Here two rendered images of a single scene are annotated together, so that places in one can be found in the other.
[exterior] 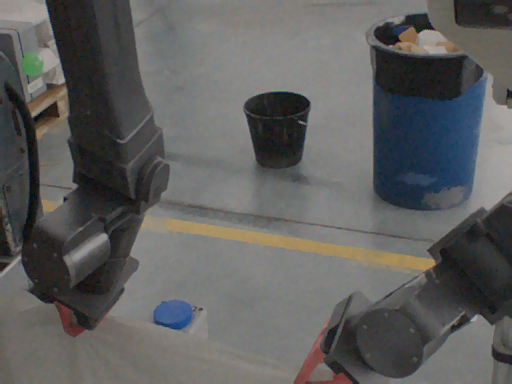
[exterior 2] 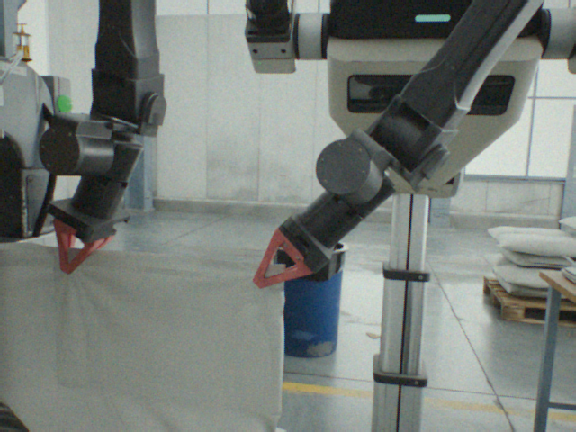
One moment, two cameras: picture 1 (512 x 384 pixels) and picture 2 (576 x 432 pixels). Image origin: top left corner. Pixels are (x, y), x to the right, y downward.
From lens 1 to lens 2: 0.40 m
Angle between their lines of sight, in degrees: 24
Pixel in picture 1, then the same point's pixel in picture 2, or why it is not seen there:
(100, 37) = not seen: outside the picture
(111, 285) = (107, 211)
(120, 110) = (138, 30)
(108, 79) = not seen: outside the picture
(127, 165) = (137, 80)
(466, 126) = (332, 300)
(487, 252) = (404, 121)
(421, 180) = (306, 336)
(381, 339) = (336, 166)
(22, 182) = (42, 183)
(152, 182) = (153, 104)
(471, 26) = (357, 111)
